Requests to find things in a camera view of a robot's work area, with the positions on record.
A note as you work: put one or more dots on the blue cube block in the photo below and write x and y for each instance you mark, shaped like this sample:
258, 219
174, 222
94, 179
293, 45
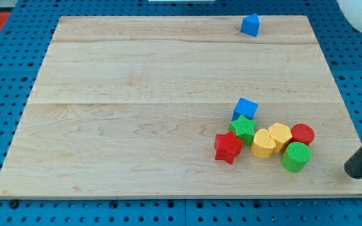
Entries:
244, 107

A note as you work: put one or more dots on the yellow heart block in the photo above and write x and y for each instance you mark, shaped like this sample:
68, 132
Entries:
262, 145

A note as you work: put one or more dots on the green star block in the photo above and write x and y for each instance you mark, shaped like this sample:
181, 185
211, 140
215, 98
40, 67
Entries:
244, 129

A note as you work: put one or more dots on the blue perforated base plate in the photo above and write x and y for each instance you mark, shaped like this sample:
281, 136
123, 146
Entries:
24, 40

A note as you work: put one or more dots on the red star block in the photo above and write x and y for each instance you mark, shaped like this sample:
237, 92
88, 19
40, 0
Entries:
227, 147

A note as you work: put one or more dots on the light wooden board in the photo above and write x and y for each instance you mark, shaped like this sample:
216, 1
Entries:
128, 107

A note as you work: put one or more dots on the green circle block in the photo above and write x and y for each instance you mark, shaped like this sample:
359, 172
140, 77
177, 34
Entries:
296, 156

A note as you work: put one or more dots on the yellow hexagon block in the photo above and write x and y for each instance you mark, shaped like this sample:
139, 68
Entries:
282, 136

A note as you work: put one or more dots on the red circle block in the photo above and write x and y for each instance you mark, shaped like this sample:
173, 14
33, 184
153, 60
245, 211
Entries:
302, 133

